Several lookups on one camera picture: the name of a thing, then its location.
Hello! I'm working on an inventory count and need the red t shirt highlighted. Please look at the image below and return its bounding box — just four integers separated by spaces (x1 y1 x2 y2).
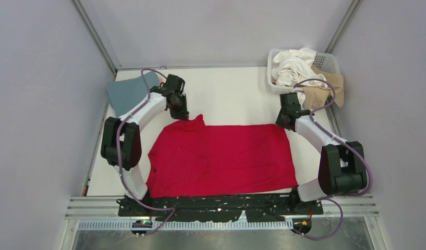
147 115 298 198

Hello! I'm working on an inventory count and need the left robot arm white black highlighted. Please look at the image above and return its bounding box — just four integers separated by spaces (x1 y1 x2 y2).
101 69 189 215

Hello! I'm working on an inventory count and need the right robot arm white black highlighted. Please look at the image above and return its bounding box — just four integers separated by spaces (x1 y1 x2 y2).
275 93 370 206

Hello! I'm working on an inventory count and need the beige t shirt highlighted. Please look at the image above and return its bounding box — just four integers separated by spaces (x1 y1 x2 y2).
303 65 345 110

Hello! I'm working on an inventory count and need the white t shirt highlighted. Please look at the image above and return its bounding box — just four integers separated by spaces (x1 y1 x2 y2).
270 47 328 89

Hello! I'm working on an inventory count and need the folded blue-grey t shirt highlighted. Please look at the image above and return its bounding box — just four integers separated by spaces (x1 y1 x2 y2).
107 72 159 118

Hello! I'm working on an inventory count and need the white plastic laundry basket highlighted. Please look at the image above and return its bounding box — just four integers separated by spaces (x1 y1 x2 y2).
266 48 341 95

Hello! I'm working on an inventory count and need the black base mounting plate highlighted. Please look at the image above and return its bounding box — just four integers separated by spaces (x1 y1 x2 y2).
116 193 323 222

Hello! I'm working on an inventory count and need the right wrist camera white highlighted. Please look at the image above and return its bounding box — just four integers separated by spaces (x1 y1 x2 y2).
296 92 306 108

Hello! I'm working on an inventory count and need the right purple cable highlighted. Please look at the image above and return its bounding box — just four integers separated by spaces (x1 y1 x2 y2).
291 78 374 242

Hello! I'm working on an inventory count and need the aluminium frame rail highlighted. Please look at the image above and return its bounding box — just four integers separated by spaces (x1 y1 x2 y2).
65 195 379 231

